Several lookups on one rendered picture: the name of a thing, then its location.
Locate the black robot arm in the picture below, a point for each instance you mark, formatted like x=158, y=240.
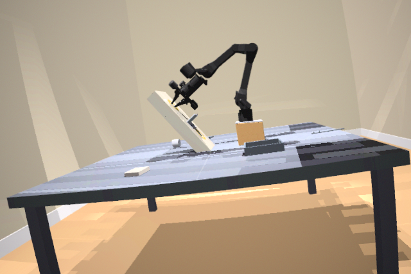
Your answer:
x=245, y=114

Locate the white short cylinder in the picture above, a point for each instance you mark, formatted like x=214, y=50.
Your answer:
x=176, y=143

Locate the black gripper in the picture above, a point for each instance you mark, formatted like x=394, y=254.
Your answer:
x=187, y=90

